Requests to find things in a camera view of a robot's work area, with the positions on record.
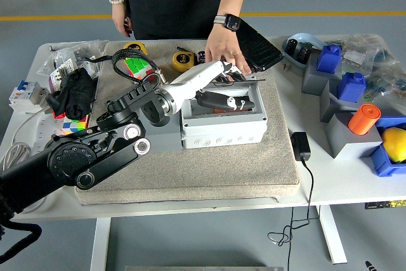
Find white blue circuit breaker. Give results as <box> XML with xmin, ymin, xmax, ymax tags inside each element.
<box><xmin>8</xmin><ymin>80</ymin><xmax>50</xmax><ymax>115</ymax></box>

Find blue bottle-shaped block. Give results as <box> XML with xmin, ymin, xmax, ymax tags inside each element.
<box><xmin>316</xmin><ymin>44</ymin><xmax>342</xmax><ymax>74</ymax></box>
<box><xmin>336</xmin><ymin>71</ymin><xmax>366</xmax><ymax>102</ymax></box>

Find black strap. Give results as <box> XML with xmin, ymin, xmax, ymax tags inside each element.
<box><xmin>82</xmin><ymin>55</ymin><xmax>117</xmax><ymax>64</ymax></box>

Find white purple circuit breaker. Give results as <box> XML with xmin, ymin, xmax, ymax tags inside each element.
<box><xmin>47</xmin><ymin>58</ymin><xmax>79</xmax><ymax>93</ymax></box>

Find black hard case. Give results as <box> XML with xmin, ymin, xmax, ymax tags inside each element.
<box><xmin>236</xmin><ymin>18</ymin><xmax>284</xmax><ymax>72</ymax></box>

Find yellow lemon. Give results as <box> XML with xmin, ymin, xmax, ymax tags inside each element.
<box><xmin>380</xmin><ymin>126</ymin><xmax>406</xmax><ymax>163</ymax></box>

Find rubik's cube yellow face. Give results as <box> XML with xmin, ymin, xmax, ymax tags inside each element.
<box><xmin>62</xmin><ymin>115</ymin><xmax>89</xmax><ymax>135</ymax></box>

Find person's right hand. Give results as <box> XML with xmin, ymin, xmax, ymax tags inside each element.
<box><xmin>111</xmin><ymin>3</ymin><xmax>133</xmax><ymax>37</ymax></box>

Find clear plastic bags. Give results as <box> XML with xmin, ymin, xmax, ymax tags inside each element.
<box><xmin>36</xmin><ymin>39</ymin><xmax>108</xmax><ymax>94</ymax></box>

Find grey holder block round hole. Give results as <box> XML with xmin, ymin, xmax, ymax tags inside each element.
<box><xmin>144</xmin><ymin>118</ymin><xmax>184</xmax><ymax>155</ymax></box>

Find person's left hand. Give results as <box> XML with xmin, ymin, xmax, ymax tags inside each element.
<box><xmin>204</xmin><ymin>25</ymin><xmax>253</xmax><ymax>75</ymax></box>

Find light blue bowl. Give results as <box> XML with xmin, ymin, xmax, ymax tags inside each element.
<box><xmin>281</xmin><ymin>32</ymin><xmax>327</xmax><ymax>69</ymax></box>

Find grey-brown mat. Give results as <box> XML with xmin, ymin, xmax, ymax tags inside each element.
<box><xmin>74</xmin><ymin>39</ymin><xmax>301</xmax><ymax>206</ymax></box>

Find black wristwatch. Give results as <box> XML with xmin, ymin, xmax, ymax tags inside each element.
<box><xmin>213</xmin><ymin>13</ymin><xmax>242</xmax><ymax>33</ymax></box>

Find clear bags of parts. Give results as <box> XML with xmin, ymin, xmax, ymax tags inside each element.
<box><xmin>325</xmin><ymin>32</ymin><xmax>406</xmax><ymax>116</ymax></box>

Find black cloth bundle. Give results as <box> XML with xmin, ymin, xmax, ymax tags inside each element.
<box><xmin>45</xmin><ymin>67</ymin><xmax>96</xmax><ymax>120</ymax></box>

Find white electrical box clear lid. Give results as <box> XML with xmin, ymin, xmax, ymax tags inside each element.
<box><xmin>180</xmin><ymin>74</ymin><xmax>268</xmax><ymax>150</ymax></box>

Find rubik's cube green face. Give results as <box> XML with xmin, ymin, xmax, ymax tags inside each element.
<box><xmin>122</xmin><ymin>56</ymin><xmax>156</xmax><ymax>82</ymax></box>

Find table control panel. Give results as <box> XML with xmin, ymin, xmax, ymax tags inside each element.
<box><xmin>363</xmin><ymin>200</ymin><xmax>406</xmax><ymax>210</ymax></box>

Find black power adapter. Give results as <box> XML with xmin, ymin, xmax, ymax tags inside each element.
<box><xmin>290</xmin><ymin>131</ymin><xmax>311</xmax><ymax>162</ymax></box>

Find white power strip cable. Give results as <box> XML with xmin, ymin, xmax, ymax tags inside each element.
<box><xmin>1</xmin><ymin>105</ymin><xmax>53</xmax><ymax>173</ymax></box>

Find black adapter cord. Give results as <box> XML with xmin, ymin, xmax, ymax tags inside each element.
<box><xmin>267</xmin><ymin>158</ymin><xmax>321</xmax><ymax>271</ymax></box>

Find white table leg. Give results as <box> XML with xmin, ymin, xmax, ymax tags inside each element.
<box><xmin>89</xmin><ymin>218</ymin><xmax>112</xmax><ymax>271</ymax></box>
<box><xmin>315</xmin><ymin>204</ymin><xmax>347</xmax><ymax>265</ymax></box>

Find yellow tape measure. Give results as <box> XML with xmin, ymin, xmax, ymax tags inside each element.
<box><xmin>123</xmin><ymin>41</ymin><xmax>148</xmax><ymax>56</ymax></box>
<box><xmin>171</xmin><ymin>51</ymin><xmax>196</xmax><ymax>72</ymax></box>

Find blue storage bin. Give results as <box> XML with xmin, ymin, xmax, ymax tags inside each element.
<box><xmin>360</xmin><ymin>116</ymin><xmax>406</xmax><ymax>177</ymax></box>

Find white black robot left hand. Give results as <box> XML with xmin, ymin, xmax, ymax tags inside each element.
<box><xmin>163</xmin><ymin>59</ymin><xmax>256</xmax><ymax>112</ymax></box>

